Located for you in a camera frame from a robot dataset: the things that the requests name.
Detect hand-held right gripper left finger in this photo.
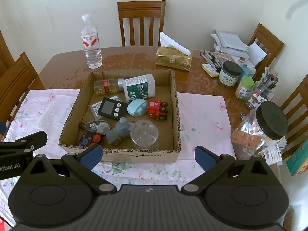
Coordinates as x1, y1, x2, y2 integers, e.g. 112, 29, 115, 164
23, 144, 117, 195

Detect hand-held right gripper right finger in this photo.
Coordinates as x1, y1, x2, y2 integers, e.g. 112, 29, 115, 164
182, 146, 273, 194

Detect black toy train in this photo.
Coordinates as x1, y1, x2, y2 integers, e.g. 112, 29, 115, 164
77, 133, 105, 148

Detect correction tape dispenser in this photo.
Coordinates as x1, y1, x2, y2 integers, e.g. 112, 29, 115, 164
79, 121, 111, 134

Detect grey elephant toy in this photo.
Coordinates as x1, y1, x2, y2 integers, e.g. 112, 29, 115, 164
103, 117, 134, 145

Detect small clear packet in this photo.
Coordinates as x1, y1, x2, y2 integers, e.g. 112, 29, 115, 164
90, 95, 121, 116

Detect black digital timer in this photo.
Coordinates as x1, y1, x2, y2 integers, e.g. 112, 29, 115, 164
98, 97, 127, 121

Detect clear plastic cup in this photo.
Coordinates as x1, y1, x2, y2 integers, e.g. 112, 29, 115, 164
130, 120, 160, 150

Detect teal oval case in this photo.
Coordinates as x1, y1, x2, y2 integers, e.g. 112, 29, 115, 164
127, 99, 148, 116

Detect red toy train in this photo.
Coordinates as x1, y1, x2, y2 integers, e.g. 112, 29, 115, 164
147, 99, 169, 121

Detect clear capsule bottle silver cap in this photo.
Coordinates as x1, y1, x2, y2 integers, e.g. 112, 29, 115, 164
93, 78, 125, 96

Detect white bottle green label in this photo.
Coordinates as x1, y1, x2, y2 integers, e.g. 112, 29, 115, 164
117, 74, 157, 103

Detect pink floral tablecloth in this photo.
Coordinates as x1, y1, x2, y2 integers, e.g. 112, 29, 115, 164
0, 89, 236, 219

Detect wooden dining chair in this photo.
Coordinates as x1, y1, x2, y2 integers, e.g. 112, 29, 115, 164
280, 73, 308, 159
248, 23, 284, 71
0, 52, 45, 123
117, 0, 166, 47

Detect large clear jar black lid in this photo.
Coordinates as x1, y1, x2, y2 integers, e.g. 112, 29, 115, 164
230, 101, 289, 160

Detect small white box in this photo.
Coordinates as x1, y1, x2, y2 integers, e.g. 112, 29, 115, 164
261, 142, 287, 166

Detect small bottle green lid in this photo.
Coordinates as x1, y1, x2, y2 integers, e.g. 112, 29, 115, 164
234, 75, 255, 100

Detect yellow sticky note pad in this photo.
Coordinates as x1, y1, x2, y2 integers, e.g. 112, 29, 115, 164
202, 63, 220, 78

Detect glass jar dark lid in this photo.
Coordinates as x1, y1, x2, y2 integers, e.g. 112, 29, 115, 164
218, 61, 242, 87

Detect clear jar of pens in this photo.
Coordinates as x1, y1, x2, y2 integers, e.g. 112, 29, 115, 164
245, 67, 278, 110

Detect teal cardboard box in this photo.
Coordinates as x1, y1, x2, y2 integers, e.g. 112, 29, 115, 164
286, 140, 308, 177

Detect light blue box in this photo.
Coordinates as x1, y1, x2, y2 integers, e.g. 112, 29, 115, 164
239, 63, 257, 77

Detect bundle of pens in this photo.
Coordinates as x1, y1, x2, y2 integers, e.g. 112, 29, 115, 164
200, 50, 223, 69

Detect gold tissue pack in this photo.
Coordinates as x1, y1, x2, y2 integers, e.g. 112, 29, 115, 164
155, 31, 193, 71

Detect clear water bottle red label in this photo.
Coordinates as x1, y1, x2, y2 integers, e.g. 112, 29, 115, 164
80, 14, 103, 69

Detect pile of white papers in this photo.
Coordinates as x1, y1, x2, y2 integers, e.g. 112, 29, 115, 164
211, 30, 249, 58

